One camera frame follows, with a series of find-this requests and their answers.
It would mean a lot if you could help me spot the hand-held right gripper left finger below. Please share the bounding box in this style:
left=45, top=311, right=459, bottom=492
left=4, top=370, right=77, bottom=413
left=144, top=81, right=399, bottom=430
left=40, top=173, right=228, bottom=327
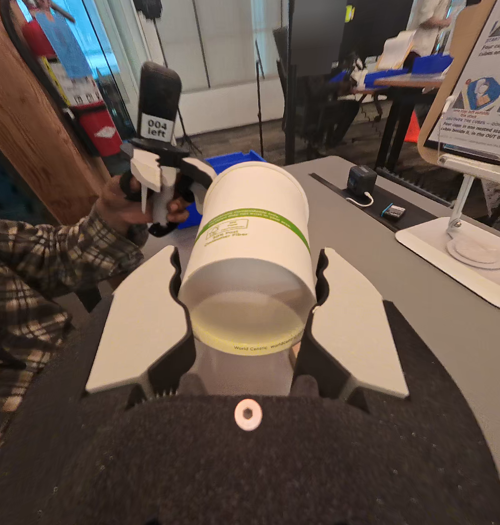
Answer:
left=85, top=245, right=196, bottom=397

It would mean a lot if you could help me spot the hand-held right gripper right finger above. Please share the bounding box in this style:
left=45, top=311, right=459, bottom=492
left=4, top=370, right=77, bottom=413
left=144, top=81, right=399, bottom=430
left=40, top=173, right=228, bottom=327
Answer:
left=292, top=247, right=410, bottom=399

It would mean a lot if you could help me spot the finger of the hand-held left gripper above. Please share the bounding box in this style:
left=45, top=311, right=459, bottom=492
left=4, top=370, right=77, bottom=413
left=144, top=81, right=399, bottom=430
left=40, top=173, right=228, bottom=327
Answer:
left=180, top=157, right=218, bottom=216
left=130, top=148, right=163, bottom=215

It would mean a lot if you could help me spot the blue plastic bin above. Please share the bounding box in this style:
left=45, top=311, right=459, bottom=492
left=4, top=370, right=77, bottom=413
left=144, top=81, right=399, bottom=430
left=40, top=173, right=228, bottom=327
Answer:
left=184, top=150, right=268, bottom=229

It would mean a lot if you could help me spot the white cup green band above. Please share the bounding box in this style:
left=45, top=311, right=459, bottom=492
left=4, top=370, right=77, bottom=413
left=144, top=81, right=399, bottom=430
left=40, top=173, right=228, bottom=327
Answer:
left=178, top=161, right=317, bottom=357

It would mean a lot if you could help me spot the person's left forearm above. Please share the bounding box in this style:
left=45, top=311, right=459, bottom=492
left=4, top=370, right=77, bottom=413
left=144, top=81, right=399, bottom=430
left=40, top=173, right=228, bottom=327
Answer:
left=0, top=209, right=148, bottom=296

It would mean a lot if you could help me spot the person's left hand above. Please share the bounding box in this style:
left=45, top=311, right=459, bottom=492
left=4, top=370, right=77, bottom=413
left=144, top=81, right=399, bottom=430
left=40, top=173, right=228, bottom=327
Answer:
left=96, top=174, right=192, bottom=236

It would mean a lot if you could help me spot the red fire extinguisher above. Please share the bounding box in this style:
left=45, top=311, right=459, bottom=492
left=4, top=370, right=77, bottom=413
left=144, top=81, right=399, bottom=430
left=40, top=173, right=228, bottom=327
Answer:
left=0, top=0, right=124, bottom=157

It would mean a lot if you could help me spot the black tripod light stand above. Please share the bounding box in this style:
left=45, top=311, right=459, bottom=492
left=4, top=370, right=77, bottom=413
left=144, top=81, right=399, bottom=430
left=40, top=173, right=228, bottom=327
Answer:
left=133, top=0, right=202, bottom=156

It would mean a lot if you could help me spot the blue inspection tag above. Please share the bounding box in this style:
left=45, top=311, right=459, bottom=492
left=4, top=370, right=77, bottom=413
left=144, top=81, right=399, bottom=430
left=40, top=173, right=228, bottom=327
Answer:
left=43, top=12, right=93, bottom=78

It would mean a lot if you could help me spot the instruction sheet stand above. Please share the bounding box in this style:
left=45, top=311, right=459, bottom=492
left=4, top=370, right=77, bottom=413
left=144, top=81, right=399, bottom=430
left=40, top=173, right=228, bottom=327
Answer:
left=395, top=154, right=500, bottom=312

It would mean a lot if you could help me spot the person's plaid shirt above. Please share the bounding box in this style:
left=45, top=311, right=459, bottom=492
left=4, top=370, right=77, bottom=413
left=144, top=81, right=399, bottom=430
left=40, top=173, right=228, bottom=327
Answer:
left=0, top=262, right=103, bottom=464

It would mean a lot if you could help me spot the black charger box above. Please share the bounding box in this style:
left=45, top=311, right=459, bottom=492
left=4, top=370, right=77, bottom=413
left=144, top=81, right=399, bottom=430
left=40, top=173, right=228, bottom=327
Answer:
left=348, top=165, right=378, bottom=193

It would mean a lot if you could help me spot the blue parts bin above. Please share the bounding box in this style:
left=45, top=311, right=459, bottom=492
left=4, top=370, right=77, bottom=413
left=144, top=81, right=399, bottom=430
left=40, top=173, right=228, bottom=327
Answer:
left=363, top=69, right=410, bottom=88
left=412, top=53, right=453, bottom=76

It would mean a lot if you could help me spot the orange traffic cone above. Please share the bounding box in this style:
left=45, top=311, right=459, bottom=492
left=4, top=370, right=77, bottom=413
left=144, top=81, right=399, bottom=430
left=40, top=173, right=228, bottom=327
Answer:
left=404, top=110, right=421, bottom=144

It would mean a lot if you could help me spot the wooden office desk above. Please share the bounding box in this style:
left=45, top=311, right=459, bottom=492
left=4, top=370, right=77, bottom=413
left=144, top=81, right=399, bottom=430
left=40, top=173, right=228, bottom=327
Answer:
left=373, top=74, right=447, bottom=173

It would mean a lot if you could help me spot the large black screen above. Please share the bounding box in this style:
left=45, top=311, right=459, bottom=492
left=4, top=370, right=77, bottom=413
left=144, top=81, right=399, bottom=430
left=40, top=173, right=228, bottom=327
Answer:
left=348, top=0, right=414, bottom=62

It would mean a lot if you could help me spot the stack of paper folders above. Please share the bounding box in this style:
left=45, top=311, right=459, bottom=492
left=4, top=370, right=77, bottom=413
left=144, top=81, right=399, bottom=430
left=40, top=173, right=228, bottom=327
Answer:
left=375, top=31, right=416, bottom=70

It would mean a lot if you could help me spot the white printed paper sheet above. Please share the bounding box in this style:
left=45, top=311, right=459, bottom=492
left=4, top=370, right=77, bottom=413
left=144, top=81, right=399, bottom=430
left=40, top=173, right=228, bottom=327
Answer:
left=424, top=0, right=500, bottom=152

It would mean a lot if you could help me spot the black table cable tray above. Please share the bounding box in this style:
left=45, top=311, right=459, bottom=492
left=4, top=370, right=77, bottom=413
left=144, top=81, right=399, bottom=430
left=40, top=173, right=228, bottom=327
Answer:
left=309, top=172, right=451, bottom=230

